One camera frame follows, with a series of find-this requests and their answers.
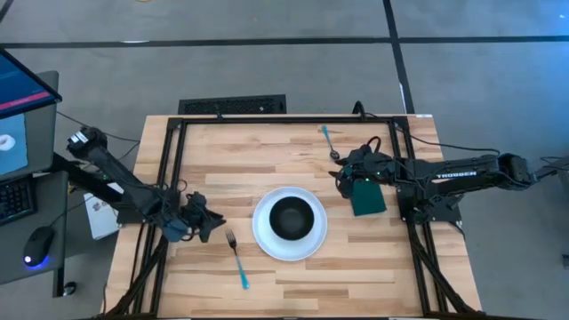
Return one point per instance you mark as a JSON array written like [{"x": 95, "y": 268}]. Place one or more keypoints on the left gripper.
[{"x": 195, "y": 211}]

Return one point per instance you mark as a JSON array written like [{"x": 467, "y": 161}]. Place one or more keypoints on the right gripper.
[{"x": 371, "y": 166}]

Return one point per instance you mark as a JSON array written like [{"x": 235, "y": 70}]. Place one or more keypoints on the dark green napkin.
[{"x": 369, "y": 200}]

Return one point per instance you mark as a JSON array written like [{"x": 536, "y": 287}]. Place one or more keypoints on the black bowl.
[{"x": 291, "y": 218}]

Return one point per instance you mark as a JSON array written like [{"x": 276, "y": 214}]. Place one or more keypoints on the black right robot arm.
[{"x": 462, "y": 174}]

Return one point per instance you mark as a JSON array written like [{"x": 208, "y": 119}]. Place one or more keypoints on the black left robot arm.
[{"x": 115, "y": 171}]

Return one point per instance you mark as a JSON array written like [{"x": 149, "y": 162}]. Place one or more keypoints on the white plate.
[{"x": 263, "y": 233}]

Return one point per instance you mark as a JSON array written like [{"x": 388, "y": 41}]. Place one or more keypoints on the white printed carton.
[{"x": 100, "y": 222}]

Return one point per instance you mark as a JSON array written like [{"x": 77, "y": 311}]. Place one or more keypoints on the black perforated box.
[{"x": 231, "y": 105}]

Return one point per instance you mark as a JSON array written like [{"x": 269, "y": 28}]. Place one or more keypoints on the grey side desk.
[{"x": 49, "y": 204}]

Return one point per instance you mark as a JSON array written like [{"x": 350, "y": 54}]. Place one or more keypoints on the black computer mouse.
[{"x": 39, "y": 244}]

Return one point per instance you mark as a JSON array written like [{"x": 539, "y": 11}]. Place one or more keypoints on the black keyboard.
[{"x": 15, "y": 200}]

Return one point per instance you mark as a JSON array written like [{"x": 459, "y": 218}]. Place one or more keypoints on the large display monitor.
[{"x": 18, "y": 89}]

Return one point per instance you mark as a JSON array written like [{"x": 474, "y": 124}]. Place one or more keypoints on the black aluminium table frame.
[{"x": 266, "y": 120}]

